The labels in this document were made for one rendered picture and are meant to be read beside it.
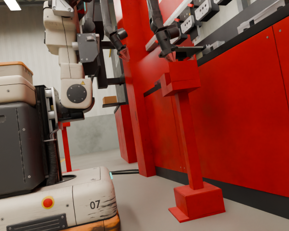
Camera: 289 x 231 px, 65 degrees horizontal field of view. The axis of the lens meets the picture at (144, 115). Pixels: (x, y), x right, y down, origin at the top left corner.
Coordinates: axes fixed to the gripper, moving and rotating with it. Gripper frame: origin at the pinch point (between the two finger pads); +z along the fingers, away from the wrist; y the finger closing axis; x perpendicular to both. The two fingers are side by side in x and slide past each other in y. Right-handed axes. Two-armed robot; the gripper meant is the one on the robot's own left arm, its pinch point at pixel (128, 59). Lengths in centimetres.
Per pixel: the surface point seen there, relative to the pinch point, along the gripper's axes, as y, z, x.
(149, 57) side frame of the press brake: 79, -7, -47
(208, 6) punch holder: -30, 5, -55
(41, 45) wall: 688, -363, 24
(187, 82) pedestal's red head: -46, 37, -5
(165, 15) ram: 26, -21, -59
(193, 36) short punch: -4, 12, -51
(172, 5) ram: 13, -21, -62
